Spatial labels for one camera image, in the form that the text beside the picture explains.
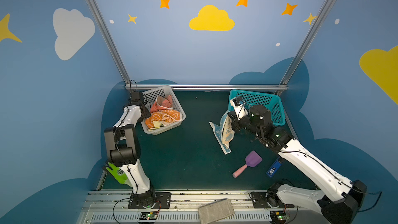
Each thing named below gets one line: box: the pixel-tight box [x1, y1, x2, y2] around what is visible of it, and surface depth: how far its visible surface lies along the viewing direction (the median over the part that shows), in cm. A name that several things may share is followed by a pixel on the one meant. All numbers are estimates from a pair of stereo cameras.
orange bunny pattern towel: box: [145, 108, 182, 129], surface depth 95 cm
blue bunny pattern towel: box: [208, 110, 235, 155], surface depth 84 cm
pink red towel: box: [149, 94, 173, 114], surface depth 106 cm
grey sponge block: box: [197, 198, 235, 224], surface depth 70 cm
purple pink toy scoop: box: [232, 150, 263, 179], surface depth 89 cm
